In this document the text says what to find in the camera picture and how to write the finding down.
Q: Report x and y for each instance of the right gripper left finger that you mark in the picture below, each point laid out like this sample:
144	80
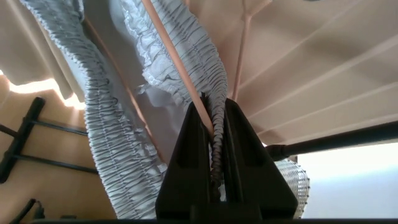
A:
186	180

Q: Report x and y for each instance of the white laundry basket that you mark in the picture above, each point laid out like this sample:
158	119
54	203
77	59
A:
295	183

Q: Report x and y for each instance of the black clothes rack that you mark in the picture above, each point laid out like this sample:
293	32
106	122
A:
342	140

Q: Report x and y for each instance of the beige curtain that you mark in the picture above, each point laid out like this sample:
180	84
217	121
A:
311	46

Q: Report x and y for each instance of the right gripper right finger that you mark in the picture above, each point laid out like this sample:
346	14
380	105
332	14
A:
255	180

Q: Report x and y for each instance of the pale grey shorts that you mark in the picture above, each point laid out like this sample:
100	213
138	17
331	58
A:
115	149

